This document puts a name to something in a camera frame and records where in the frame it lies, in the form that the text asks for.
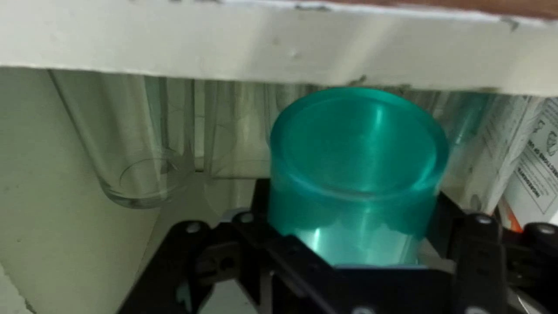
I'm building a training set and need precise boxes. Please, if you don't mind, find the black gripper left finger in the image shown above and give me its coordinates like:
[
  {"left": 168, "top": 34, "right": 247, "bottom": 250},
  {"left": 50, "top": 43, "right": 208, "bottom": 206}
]
[{"left": 119, "top": 177, "right": 374, "bottom": 314}]

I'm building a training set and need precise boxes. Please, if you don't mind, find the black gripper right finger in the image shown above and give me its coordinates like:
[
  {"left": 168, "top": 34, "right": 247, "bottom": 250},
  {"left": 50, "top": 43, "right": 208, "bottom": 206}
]
[{"left": 372, "top": 194, "right": 558, "bottom": 314}]

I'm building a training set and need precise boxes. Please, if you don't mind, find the teal translucent plastic cup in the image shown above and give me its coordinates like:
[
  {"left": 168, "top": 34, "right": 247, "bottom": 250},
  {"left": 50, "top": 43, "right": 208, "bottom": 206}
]
[{"left": 268, "top": 86, "right": 452, "bottom": 269}]

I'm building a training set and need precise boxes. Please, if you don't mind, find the clear drinking glass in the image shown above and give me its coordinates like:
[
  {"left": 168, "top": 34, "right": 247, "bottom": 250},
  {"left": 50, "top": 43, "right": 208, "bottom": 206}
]
[
  {"left": 51, "top": 69, "right": 198, "bottom": 210},
  {"left": 442, "top": 93, "right": 503, "bottom": 212},
  {"left": 194, "top": 77, "right": 282, "bottom": 180}
]

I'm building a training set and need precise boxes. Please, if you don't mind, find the white upper wall cabinet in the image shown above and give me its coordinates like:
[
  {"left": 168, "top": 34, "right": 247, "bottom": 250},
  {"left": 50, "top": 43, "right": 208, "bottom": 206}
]
[{"left": 0, "top": 0, "right": 558, "bottom": 314}]

